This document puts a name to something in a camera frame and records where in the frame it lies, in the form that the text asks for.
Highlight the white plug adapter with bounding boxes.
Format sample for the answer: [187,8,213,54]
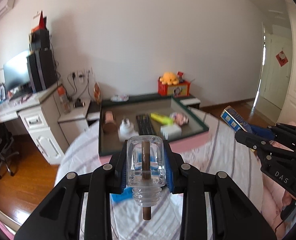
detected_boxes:
[119,119,136,140]

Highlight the red storage box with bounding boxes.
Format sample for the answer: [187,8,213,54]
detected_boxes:
[158,79,191,97]

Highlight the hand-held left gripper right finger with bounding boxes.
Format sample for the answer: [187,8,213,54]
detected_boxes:
[163,140,263,240]

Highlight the black box on tower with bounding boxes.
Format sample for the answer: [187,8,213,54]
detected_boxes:
[29,29,51,52]

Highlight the red desk calendar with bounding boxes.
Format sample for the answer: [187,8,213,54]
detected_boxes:
[32,10,47,33]

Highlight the white nightstand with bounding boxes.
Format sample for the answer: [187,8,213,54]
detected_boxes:
[58,97,101,133]

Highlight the white wall outlets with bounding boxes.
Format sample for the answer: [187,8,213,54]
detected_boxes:
[69,67,93,83]

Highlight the black monitor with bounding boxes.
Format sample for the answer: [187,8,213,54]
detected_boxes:
[3,51,31,90]

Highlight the rose gold cylinder cup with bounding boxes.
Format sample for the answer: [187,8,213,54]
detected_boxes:
[102,111,116,133]

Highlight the pink block toy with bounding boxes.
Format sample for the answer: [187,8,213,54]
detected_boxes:
[170,112,189,126]

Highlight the pink bedding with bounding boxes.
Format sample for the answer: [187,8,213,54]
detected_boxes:
[0,200,21,240]

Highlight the red door decoration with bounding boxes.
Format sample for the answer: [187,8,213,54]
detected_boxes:
[275,49,288,67]

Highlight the black computer tower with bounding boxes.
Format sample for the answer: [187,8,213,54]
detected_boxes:
[26,49,57,93]

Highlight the black power cable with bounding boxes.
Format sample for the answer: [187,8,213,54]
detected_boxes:
[67,72,79,98]

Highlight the orange snack bag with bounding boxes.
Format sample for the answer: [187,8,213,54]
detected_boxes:
[93,82,102,104]

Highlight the yellow octopus plush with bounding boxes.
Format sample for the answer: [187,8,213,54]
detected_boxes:
[159,72,181,84]

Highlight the striped white blanket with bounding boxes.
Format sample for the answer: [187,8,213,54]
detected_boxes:
[54,110,263,240]

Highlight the white charger block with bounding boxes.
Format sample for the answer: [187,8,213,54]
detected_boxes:
[160,125,182,139]

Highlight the pink quilt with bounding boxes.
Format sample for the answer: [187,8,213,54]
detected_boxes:
[260,140,296,240]

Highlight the white desk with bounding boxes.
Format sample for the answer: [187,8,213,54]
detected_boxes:
[0,80,66,165]

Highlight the bottle with orange cap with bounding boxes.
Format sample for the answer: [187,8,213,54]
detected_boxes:
[57,85,71,113]

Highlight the black office chair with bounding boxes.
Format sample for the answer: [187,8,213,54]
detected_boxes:
[0,122,20,179]

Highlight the pink box with green rim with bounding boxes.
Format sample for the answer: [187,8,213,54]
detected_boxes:
[98,94,210,165]

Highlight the person's right hand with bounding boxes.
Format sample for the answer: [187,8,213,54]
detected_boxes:
[282,189,296,216]

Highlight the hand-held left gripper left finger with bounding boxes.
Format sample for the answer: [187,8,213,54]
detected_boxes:
[14,140,128,240]

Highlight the black and white low cabinet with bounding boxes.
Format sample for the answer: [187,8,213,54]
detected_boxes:
[87,93,201,128]

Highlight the blue and gold box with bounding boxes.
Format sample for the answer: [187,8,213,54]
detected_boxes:
[220,106,255,133]

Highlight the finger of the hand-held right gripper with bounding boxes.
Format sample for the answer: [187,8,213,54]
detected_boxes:
[248,124,278,141]
[234,130,273,156]

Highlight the clear glass bottle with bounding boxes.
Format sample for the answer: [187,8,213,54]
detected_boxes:
[126,135,169,221]

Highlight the black remote control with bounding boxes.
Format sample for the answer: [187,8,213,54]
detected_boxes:
[135,114,156,135]

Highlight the yellow highlighter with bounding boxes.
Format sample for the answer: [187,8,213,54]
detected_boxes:
[150,113,175,125]

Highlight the white door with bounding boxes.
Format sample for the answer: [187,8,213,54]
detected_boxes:
[260,22,296,110]

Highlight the white printed packet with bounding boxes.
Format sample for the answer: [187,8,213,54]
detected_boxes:
[110,94,128,102]

